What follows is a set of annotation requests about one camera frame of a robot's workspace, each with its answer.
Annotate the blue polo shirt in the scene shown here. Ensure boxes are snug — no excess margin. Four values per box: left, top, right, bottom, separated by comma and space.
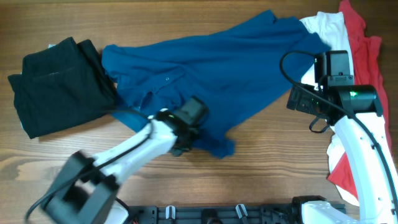
102, 11, 329, 158

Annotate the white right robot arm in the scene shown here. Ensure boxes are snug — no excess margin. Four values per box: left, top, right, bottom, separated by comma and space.
287, 83, 397, 223

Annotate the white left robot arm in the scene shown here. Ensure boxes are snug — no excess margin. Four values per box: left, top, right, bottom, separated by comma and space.
25, 105, 208, 223

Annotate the white t-shirt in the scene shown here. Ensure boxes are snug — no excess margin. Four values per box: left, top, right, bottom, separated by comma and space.
300, 12, 359, 206

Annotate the red t-shirt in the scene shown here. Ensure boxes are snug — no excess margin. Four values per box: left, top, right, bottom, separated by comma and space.
326, 0, 392, 206

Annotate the folded black garment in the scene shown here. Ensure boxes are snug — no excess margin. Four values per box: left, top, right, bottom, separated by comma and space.
8, 37, 116, 139

